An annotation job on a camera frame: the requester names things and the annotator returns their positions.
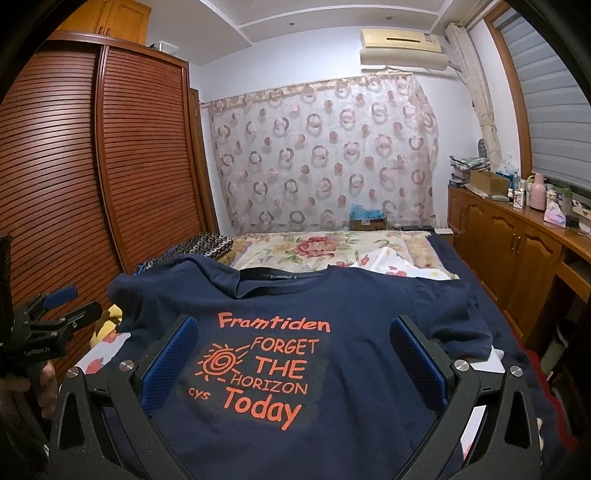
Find cream wall air conditioner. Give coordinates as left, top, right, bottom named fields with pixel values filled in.
left=360, top=28, right=449, bottom=71

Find stack of folded papers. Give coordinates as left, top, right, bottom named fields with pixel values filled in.
left=450, top=155, right=491, bottom=185

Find pink thermos jug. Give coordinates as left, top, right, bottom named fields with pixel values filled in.
left=527, top=173, right=547, bottom=211

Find cardboard box on sideboard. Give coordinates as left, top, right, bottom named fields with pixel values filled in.
left=470, top=171, right=510, bottom=195

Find brown louvered wooden wardrobe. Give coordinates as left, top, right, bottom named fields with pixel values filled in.
left=1, top=31, right=218, bottom=305

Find grey window roller blind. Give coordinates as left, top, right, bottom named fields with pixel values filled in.
left=493, top=8, right=591, bottom=190

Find navy blue printed t-shirt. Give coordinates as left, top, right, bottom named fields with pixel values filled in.
left=108, top=255, right=493, bottom=479

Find upper wooden cabinet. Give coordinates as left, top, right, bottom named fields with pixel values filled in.
left=58, top=0, right=151, bottom=45

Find dark circle-patterned folded blanket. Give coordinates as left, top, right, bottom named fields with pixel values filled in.
left=134, top=232, right=233, bottom=275

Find yellow plush toy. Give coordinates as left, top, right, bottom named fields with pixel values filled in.
left=89, top=305, right=122, bottom=348

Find long wooden sideboard cabinet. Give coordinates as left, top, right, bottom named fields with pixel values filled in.
left=448, top=186, right=590, bottom=343

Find person's left hand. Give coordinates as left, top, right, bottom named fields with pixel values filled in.
left=0, top=361, right=58, bottom=419

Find pink tissue pack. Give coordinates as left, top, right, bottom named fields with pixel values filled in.
left=544, top=201, right=567, bottom=228

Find navy blue mattress cover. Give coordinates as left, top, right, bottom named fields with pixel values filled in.
left=428, top=234, right=566, bottom=478

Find white flower strawberry sheet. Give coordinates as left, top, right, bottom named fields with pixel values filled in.
left=76, top=247, right=505, bottom=458

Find pink circle-patterned curtain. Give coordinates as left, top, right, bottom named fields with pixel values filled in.
left=208, top=71, right=439, bottom=233

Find beige rose floral bedspread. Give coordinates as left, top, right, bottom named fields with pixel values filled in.
left=219, top=231, right=458, bottom=281

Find tied beige window curtain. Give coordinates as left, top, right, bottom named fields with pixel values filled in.
left=446, top=23, right=502, bottom=170

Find small cardboard box blue contents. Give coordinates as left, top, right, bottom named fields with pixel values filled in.
left=349, top=204, right=387, bottom=231

